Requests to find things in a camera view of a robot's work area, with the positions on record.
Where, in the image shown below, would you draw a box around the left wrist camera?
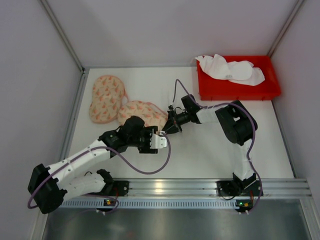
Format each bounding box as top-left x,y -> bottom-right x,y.
150,131 -> 168,149

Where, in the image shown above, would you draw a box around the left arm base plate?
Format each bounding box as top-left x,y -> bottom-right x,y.
108,180 -> 130,197

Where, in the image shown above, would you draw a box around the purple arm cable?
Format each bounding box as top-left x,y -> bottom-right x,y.
26,131 -> 172,213
172,79 -> 265,211

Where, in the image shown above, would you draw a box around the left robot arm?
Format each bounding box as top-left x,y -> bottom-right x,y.
27,116 -> 167,214

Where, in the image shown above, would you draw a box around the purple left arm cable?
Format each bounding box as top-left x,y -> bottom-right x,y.
26,131 -> 172,213

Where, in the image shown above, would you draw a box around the aluminium front rail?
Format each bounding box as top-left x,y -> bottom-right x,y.
116,178 -> 312,199

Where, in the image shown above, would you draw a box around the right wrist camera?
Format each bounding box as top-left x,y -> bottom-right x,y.
167,104 -> 185,117

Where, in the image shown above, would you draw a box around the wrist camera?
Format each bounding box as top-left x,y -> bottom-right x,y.
150,131 -> 168,149
167,104 -> 185,117

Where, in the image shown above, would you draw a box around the white bras pile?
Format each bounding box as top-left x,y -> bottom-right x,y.
194,54 -> 266,86

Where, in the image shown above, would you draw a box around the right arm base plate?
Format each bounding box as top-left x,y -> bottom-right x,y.
216,180 -> 261,198

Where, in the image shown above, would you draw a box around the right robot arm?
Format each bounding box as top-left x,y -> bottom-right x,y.
162,95 -> 258,189

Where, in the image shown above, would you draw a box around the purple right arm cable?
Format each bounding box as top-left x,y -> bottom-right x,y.
172,79 -> 265,211

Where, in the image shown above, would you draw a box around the red plastic tray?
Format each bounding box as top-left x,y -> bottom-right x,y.
196,55 -> 281,101

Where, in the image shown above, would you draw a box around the floral mesh laundry bag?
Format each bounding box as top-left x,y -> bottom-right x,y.
117,100 -> 168,131

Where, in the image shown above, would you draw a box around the slotted cable duct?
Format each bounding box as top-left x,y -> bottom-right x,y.
60,198 -> 251,210

